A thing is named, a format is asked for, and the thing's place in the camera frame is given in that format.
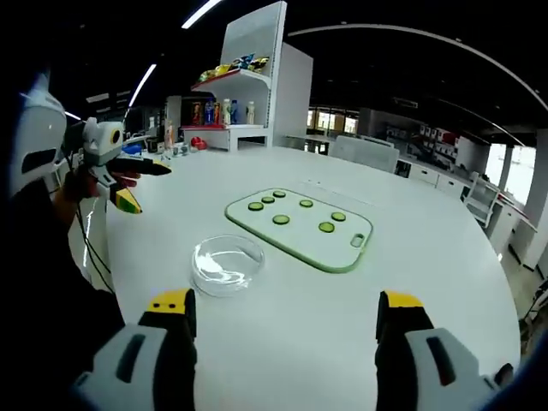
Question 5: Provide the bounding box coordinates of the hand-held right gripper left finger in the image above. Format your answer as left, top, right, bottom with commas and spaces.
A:
72, 289, 198, 411

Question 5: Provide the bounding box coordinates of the black cable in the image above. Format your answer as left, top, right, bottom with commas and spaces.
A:
75, 200, 116, 295

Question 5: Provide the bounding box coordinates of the clear petri dish lid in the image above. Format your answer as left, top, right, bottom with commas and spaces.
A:
190, 234, 265, 292

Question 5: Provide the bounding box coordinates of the white chest-worn device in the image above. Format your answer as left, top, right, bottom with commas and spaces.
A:
8, 73, 69, 198

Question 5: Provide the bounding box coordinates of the group of cucumber slices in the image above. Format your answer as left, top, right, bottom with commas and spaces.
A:
247, 190, 347, 235

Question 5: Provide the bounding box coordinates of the white low cabinet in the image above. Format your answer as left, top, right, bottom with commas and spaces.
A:
396, 158, 468, 201

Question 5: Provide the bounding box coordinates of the clear glass petri dish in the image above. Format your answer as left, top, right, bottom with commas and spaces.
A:
190, 234, 265, 297

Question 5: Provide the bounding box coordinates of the white green-edged cutting board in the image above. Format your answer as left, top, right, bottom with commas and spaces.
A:
224, 187, 373, 274

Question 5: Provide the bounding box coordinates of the ceiling light strip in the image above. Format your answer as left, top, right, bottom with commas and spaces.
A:
127, 63, 158, 109
181, 0, 224, 30

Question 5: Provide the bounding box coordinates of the person in black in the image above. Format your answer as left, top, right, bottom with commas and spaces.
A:
0, 179, 126, 411

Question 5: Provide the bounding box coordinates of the white display shelf unit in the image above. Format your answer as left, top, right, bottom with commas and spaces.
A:
179, 0, 316, 152

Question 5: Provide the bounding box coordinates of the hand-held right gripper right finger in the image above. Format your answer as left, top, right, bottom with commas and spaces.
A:
375, 289, 515, 411

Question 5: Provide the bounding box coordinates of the white mesh chair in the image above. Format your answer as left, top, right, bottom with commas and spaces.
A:
463, 170, 502, 229

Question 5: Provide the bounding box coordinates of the curved ceiling light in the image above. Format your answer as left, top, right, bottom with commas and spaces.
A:
288, 23, 541, 94

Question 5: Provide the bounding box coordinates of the person's left hand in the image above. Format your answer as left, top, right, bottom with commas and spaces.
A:
63, 165, 140, 201

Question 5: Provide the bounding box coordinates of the white office chair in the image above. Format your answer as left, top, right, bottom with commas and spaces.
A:
331, 134, 402, 175

